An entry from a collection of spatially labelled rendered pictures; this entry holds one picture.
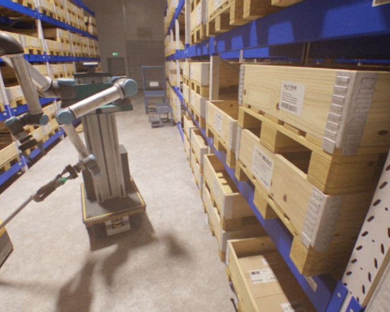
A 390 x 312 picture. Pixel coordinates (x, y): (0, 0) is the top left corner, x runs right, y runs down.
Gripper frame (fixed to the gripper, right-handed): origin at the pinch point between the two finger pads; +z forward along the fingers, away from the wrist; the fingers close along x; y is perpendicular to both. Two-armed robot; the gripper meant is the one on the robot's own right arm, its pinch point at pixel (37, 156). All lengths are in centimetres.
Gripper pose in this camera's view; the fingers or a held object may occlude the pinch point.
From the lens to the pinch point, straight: 216.8
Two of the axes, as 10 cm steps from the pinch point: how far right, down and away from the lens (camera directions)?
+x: 9.1, -4.1, -0.1
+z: 3.8, 8.3, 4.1
